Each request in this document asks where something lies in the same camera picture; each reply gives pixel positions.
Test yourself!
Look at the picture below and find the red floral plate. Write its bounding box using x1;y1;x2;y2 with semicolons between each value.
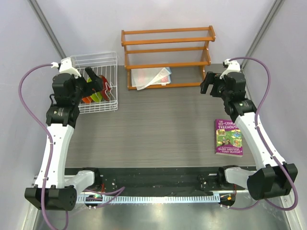
99;75;111;102

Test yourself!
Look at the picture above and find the green plate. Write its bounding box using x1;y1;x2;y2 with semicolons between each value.
89;92;102;103

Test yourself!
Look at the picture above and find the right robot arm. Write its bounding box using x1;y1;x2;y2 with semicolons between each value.
200;72;298;200

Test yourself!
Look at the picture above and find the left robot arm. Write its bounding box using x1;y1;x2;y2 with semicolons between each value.
24;67;102;211

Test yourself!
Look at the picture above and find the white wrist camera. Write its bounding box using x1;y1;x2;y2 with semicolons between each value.
220;59;241;79
51;57;82;79

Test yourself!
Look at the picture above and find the purple treehouse book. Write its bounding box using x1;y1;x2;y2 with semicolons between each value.
215;119;243;157

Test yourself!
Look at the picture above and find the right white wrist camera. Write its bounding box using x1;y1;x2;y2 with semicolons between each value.
220;59;241;79

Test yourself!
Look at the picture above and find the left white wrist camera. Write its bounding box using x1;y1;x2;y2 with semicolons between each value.
51;57;82;79

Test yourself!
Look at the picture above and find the white wire dish rack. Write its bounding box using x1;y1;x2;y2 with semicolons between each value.
71;51;118;114

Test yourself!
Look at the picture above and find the clear plastic document sleeve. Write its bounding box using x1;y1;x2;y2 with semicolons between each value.
131;67;172;90

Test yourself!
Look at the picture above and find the orange plate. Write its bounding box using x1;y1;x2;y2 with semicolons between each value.
82;96;92;104

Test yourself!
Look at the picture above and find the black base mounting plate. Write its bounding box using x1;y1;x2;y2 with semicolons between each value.
65;166;257;197

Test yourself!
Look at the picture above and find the slotted cable duct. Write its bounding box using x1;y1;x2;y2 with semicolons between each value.
76;194;220;204

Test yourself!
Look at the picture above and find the orange wooden shelf rack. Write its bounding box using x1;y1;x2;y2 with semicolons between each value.
121;25;216;90

